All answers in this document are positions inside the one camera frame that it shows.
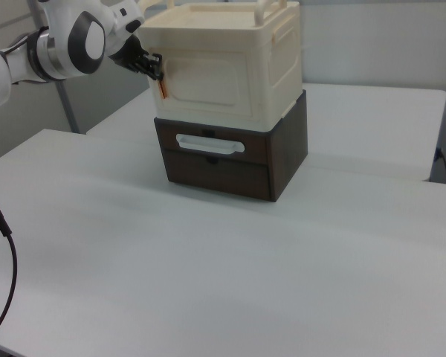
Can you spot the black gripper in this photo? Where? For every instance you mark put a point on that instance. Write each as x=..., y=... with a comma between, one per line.
x=132, y=56

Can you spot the cream cabinet door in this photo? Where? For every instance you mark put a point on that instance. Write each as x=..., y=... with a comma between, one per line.
x=212, y=82

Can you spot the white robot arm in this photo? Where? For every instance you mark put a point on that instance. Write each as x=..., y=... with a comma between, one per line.
x=59, y=44

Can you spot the cream plastic cabinet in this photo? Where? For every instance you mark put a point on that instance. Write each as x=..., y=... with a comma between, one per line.
x=278, y=67

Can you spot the plain brown drawer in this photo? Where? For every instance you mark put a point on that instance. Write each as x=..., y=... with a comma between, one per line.
x=223, y=178

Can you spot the dark brown drawer unit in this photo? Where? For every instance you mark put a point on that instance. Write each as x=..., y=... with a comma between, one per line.
x=288, y=141

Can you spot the cream carry rail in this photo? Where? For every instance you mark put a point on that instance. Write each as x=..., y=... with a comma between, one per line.
x=262, y=11
x=148, y=4

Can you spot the grey metal frame post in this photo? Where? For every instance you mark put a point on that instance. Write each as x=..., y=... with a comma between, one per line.
x=67, y=108

